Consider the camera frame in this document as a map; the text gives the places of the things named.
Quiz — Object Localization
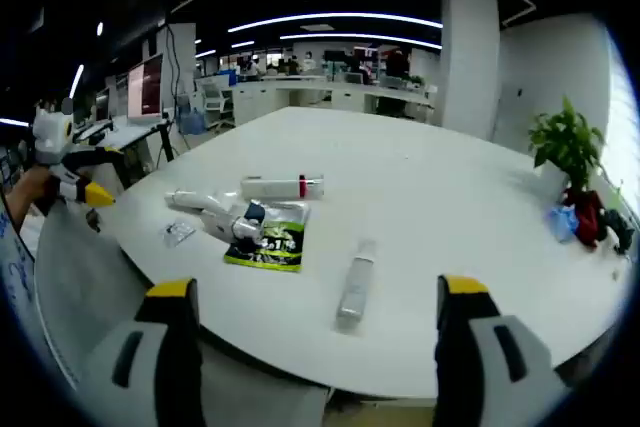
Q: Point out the green skincare sachet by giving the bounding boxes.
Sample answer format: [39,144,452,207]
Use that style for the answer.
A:
[223,200,311,274]

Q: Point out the potted green plant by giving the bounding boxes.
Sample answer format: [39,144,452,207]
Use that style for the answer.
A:
[527,95,607,198]

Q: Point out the whiteboard with blue writing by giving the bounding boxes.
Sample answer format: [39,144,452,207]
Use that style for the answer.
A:
[0,206,39,328]

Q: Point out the computer monitor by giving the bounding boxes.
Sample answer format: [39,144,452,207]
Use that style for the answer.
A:
[126,52,165,122]

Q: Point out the white skincare bottle red collar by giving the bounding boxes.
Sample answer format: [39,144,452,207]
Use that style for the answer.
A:
[239,174,326,201]

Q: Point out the white skincare tube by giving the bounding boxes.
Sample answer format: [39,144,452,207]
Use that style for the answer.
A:
[164,189,236,213]

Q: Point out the black hanging cable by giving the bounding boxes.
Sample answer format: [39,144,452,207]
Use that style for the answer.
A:
[163,21,182,121]

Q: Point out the white office chair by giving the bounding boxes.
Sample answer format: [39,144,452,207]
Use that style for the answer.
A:
[198,77,235,129]

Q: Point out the clear skincare sachet blue label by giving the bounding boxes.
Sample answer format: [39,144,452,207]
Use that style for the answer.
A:
[158,218,197,248]

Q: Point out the dark cloth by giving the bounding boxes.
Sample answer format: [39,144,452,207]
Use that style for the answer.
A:
[599,209,636,256]

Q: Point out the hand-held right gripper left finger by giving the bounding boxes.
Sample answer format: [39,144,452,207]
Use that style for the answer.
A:
[79,277,206,427]

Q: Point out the blue water jug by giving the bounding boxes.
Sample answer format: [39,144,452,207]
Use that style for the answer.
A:
[177,99,205,137]

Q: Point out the row of white office desks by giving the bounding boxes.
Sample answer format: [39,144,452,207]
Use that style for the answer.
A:
[232,74,439,126]

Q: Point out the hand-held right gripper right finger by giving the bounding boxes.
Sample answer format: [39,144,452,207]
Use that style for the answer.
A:
[433,274,571,427]

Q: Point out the black tripod stand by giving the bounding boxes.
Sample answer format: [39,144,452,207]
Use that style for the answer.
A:
[152,119,177,164]

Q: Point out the blue cloth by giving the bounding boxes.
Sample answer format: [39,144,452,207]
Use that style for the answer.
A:
[547,204,581,243]

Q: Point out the long ceiling light strip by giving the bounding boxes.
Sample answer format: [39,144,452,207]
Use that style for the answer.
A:
[227,10,445,33]
[279,31,445,51]

